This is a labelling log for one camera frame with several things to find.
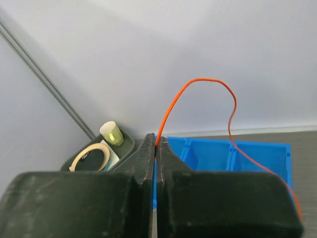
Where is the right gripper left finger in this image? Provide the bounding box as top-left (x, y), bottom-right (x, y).
top-left (0, 134), bottom-right (155, 238)

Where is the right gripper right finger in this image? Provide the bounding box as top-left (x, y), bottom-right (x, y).
top-left (156, 137), bottom-right (304, 238)

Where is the orange wire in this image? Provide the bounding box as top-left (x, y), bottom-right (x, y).
top-left (155, 78), bottom-right (303, 223)

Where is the white paper pad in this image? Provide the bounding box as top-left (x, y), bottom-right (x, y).
top-left (101, 140), bottom-right (119, 171)

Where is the blue three-compartment bin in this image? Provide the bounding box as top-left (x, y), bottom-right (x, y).
top-left (150, 135), bottom-right (295, 211)

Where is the black round disc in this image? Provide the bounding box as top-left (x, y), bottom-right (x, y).
top-left (75, 150), bottom-right (104, 171)

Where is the tan tape roll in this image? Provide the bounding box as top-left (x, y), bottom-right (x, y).
top-left (69, 143), bottom-right (110, 172)

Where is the dark green tray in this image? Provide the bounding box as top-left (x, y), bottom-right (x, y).
top-left (60, 129), bottom-right (137, 172)

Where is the yellow-green mug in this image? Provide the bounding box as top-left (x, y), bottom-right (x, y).
top-left (100, 121), bottom-right (124, 146)

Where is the left corner aluminium post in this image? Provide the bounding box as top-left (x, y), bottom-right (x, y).
top-left (0, 18), bottom-right (96, 140)

